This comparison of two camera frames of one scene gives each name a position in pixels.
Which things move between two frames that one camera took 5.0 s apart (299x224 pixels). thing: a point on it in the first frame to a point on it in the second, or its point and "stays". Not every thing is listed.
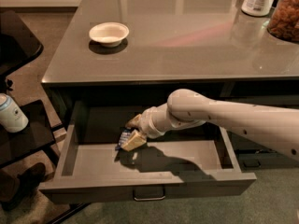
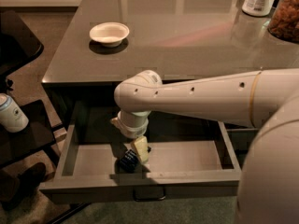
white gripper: [147, 122] to [135, 131]
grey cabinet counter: [180, 38] stays
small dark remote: [123, 137] to [129, 162]
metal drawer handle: [149, 192] stays
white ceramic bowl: [108, 35] stays
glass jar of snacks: [284, 21] stays
